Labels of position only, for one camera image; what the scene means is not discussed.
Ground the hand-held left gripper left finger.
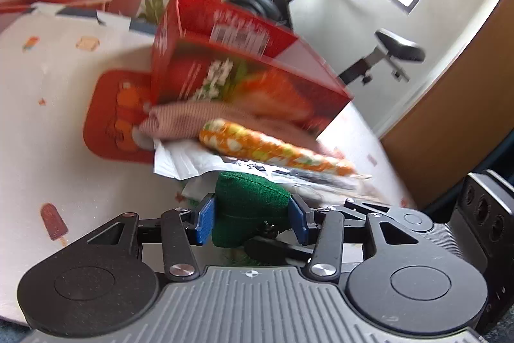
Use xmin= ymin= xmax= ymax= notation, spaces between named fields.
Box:
xmin=86 ymin=194 xmax=217 ymax=283

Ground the red bear print mat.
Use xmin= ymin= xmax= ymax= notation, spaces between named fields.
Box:
xmin=82 ymin=69 xmax=161 ymax=165

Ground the brown wooden panel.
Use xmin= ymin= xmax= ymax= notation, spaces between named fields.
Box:
xmin=379 ymin=0 xmax=514 ymax=208

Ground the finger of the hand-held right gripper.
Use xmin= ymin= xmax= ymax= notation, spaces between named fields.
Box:
xmin=244 ymin=220 xmax=318 ymax=264

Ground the white plastic bag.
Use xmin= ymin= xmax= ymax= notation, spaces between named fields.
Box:
xmin=153 ymin=138 xmax=226 ymax=181

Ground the red strawberry print cardboard box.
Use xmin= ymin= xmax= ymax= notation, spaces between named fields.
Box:
xmin=149 ymin=0 xmax=354 ymax=139

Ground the green cloth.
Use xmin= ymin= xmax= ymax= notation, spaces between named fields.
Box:
xmin=212 ymin=171 xmax=293 ymax=249

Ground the clear bag with green cable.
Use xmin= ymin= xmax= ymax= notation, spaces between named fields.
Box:
xmin=217 ymin=159 xmax=363 ymax=196

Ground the black exercise bike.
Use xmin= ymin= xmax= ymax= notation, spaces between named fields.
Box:
xmin=225 ymin=0 xmax=426 ymax=85

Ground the orange floral cloth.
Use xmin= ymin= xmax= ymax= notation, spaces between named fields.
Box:
xmin=199 ymin=119 xmax=358 ymax=177

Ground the pink towel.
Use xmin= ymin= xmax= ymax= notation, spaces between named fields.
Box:
xmin=134 ymin=102 xmax=346 ymax=164

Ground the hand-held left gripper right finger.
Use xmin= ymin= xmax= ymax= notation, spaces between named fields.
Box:
xmin=288 ymin=196 xmax=407 ymax=283

